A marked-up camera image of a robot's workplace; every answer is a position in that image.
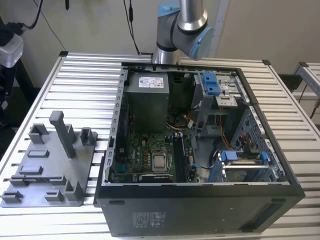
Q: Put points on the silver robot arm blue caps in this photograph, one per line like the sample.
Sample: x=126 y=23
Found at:
x=190 y=15

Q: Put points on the black box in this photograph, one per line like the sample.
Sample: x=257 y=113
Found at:
x=290 y=82

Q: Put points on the black graphics card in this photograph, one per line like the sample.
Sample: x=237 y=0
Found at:
x=155 y=178

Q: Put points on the grey plastic parts rack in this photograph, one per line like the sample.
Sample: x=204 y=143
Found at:
x=57 y=170

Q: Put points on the small black hanging object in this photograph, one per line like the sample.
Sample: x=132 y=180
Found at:
x=67 y=5

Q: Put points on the black round case part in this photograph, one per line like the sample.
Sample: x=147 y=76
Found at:
x=180 y=120

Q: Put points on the green motherboard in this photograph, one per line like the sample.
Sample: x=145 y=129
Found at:
x=140 y=150

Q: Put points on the black slanted post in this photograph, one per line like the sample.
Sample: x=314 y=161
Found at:
x=26 y=77

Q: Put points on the silver CPU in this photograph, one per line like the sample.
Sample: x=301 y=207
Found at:
x=160 y=162

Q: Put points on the black open PC case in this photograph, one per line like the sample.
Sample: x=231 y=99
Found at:
x=175 y=217

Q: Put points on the aluminium side table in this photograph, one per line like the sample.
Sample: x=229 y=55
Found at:
x=310 y=75

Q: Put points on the blue plastic drive latch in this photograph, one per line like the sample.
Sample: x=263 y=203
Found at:
x=210 y=82

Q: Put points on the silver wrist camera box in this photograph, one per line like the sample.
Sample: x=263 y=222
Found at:
x=11 y=53

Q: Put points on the black RAM slot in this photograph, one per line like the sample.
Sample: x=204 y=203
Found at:
x=180 y=160
x=177 y=160

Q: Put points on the grey power supply unit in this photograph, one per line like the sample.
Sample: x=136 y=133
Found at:
x=147 y=110

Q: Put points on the metal disk bay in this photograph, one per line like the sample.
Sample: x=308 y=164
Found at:
x=240 y=163

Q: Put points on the silver drive cage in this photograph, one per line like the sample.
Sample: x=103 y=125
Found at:
x=226 y=101

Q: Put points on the black CPU socket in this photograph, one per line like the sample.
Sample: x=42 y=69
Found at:
x=156 y=151

